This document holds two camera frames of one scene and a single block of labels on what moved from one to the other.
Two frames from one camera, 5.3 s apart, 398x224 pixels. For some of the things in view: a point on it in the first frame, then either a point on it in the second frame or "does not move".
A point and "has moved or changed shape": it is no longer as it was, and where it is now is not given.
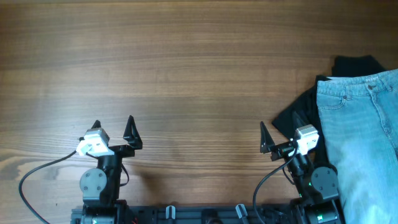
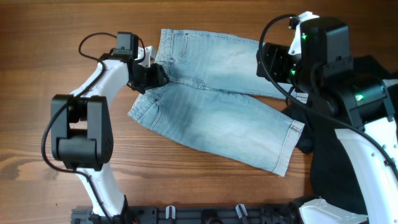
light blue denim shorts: x=359 y=115 has moved or changed shape
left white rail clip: x=173 y=212 does not move
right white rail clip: x=241 y=211 does not move
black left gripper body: x=123 y=150 -> x=147 y=76
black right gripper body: x=282 y=149 -> x=267 y=62
